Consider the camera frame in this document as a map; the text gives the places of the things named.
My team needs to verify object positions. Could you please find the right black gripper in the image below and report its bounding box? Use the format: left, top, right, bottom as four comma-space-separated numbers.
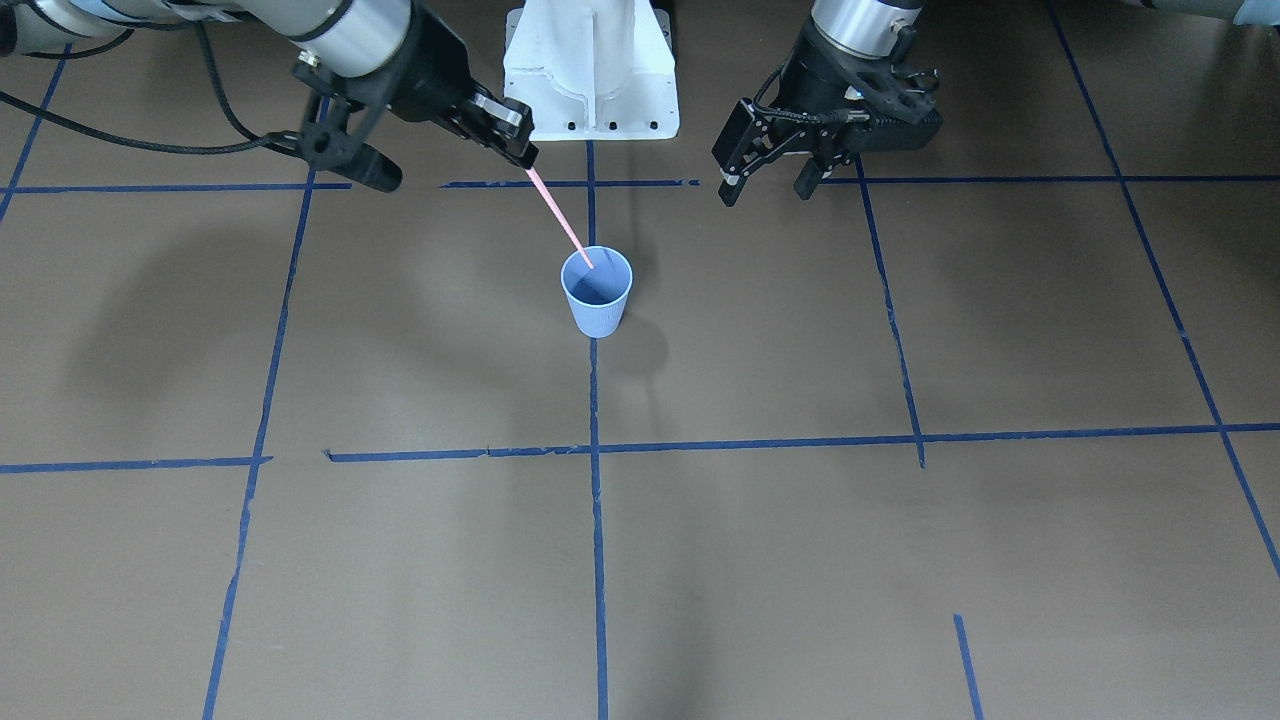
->
376, 5, 538, 170

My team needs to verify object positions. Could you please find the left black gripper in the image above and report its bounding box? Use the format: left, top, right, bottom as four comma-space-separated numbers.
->
710, 26, 869, 208

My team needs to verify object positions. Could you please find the pink chopstick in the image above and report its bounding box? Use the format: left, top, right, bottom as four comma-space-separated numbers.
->
525, 167, 595, 270

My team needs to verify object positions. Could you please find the blue ribbed cup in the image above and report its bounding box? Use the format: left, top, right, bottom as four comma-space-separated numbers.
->
559, 246, 635, 340

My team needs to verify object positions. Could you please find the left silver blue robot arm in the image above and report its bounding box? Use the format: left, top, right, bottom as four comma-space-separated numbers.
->
712, 1, 942, 208

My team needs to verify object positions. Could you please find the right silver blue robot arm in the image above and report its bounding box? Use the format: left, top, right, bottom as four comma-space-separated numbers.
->
3, 1, 538, 192

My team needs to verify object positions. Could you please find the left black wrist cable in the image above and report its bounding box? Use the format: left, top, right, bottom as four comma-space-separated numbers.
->
753, 65, 870, 123

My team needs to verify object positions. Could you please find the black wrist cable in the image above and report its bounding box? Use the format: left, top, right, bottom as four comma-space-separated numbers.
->
753, 65, 870, 123
0, 20, 321, 158

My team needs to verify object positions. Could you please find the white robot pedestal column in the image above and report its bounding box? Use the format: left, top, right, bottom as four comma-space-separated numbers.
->
503, 1, 681, 143

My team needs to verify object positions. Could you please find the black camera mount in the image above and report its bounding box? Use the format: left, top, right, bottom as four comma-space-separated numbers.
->
844, 56, 943, 152
293, 49, 403, 193

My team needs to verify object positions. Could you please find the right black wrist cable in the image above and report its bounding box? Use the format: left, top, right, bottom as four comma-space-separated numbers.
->
0, 20, 321, 158

